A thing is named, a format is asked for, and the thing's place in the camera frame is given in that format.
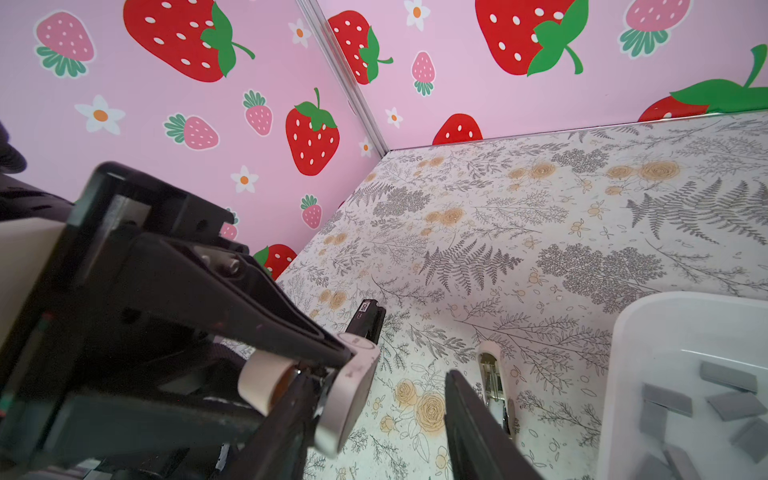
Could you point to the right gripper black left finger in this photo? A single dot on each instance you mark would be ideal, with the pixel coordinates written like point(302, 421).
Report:
point(150, 344)

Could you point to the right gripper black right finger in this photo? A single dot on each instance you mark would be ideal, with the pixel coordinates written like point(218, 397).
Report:
point(478, 447)

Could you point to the pink mini stapler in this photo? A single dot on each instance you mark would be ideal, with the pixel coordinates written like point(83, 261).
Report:
point(347, 395)

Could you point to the black stapler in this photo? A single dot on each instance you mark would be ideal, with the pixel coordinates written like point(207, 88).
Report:
point(368, 320)

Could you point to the grey staple strip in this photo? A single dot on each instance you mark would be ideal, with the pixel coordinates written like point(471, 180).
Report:
point(653, 421)
point(728, 377)
point(751, 439)
point(736, 406)
point(672, 400)

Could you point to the white plastic tray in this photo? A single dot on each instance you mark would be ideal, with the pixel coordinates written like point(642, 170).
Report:
point(662, 340)

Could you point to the aluminium left rear corner post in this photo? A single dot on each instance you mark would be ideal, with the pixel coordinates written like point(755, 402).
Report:
point(334, 56)

